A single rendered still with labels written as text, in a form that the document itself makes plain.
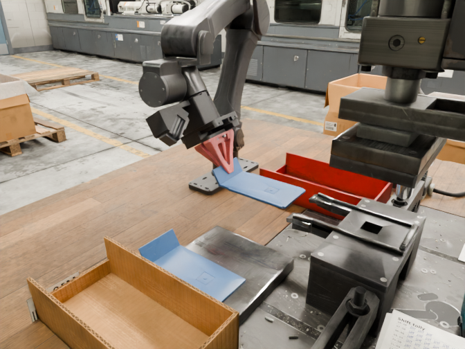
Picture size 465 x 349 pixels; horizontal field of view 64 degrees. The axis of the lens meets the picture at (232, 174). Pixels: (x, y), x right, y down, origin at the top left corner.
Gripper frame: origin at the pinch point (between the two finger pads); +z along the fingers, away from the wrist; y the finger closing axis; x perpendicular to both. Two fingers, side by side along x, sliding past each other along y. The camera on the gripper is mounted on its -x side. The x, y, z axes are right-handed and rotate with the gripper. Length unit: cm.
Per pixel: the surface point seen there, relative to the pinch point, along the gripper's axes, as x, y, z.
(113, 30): 483, -624, -318
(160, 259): -19.8, -2.3, 7.1
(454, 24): -7.3, 42.2, -6.1
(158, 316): -26.8, 2.7, 12.1
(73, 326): -36.5, 3.1, 6.2
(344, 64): 453, -167, -23
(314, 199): 2.3, 13.3, 10.4
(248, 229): -1.7, -0.3, 11.9
